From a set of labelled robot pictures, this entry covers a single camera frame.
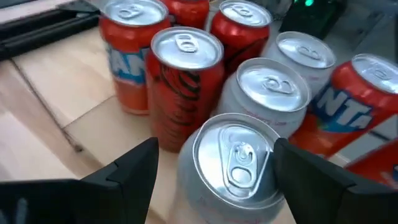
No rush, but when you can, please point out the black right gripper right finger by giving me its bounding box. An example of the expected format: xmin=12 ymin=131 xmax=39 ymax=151
xmin=272 ymin=138 xmax=398 ymax=224

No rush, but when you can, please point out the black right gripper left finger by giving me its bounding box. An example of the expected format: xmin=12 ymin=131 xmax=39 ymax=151
xmin=0 ymin=138 xmax=160 ymax=224

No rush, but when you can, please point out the silver beverage can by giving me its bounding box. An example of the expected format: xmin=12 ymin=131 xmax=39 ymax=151
xmin=177 ymin=113 xmax=287 ymax=224

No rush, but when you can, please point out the silver can edge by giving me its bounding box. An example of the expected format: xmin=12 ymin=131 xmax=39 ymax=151
xmin=217 ymin=57 xmax=312 ymax=138

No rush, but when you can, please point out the red can with black label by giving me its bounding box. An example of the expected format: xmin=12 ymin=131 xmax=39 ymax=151
xmin=288 ymin=53 xmax=398 ymax=159

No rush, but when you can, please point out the red Coca-Cola can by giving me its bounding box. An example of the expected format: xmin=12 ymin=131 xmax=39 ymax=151
xmin=145 ymin=26 xmax=225 ymax=153
xmin=210 ymin=0 xmax=274 ymax=77

